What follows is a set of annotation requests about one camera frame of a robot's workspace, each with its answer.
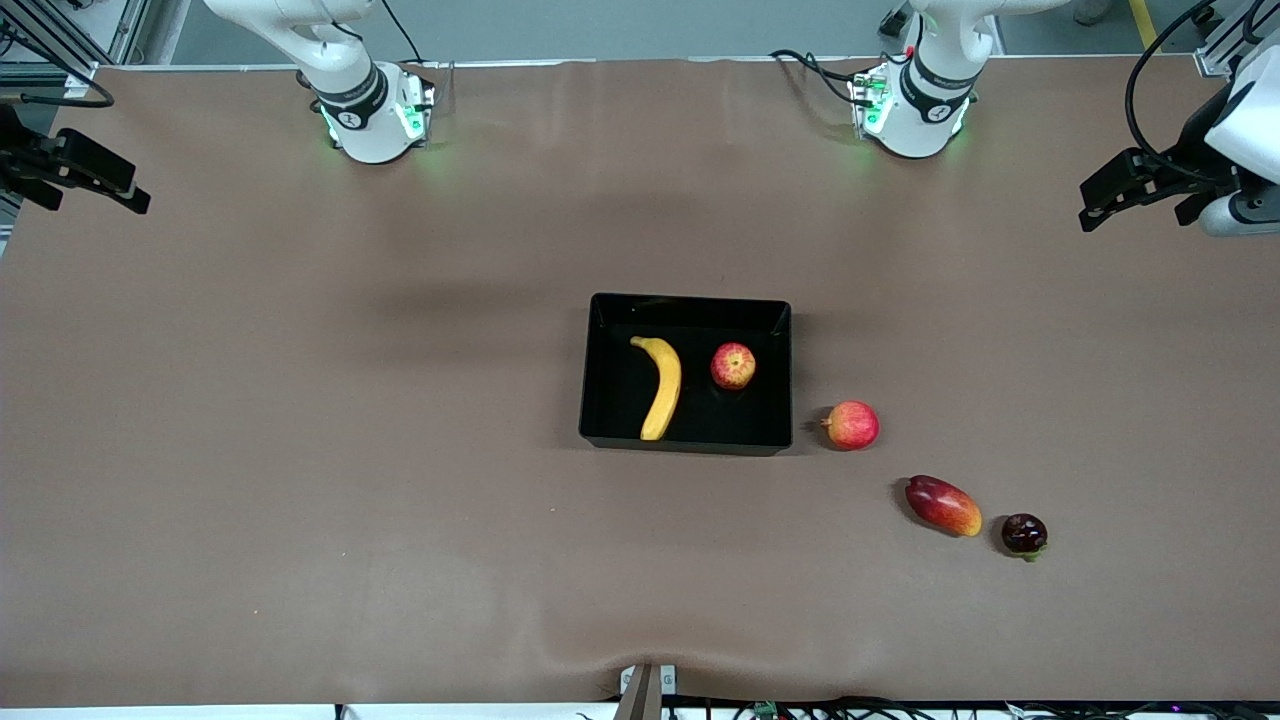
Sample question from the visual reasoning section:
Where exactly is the pink red pomegranate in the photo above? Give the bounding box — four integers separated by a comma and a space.
821, 400, 881, 452

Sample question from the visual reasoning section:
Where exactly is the metal bracket with post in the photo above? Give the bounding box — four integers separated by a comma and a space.
618, 663, 678, 720

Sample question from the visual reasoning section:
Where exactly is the yellow banana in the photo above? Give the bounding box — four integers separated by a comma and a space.
629, 336, 683, 442

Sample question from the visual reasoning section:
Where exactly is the dark purple mangosteen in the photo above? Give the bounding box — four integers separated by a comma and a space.
1001, 513, 1049, 562

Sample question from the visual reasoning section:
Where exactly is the red yellow striped apple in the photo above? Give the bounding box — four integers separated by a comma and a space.
710, 342, 757, 391

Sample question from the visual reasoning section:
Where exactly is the aluminium frame profile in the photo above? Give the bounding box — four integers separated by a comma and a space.
0, 0, 153, 73
1195, 0, 1280, 79

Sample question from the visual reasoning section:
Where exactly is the red orange mango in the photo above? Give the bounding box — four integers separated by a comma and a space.
905, 475, 983, 538

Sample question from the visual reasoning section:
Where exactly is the black rectangular plastic box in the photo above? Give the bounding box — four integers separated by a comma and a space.
578, 292, 794, 458

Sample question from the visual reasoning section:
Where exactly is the brown table cover cloth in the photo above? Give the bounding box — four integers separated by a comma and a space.
0, 55, 1280, 706

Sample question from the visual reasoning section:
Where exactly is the black cable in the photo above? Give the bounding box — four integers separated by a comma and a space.
1125, 0, 1219, 161
768, 48, 866, 106
0, 78, 115, 109
378, 0, 426, 66

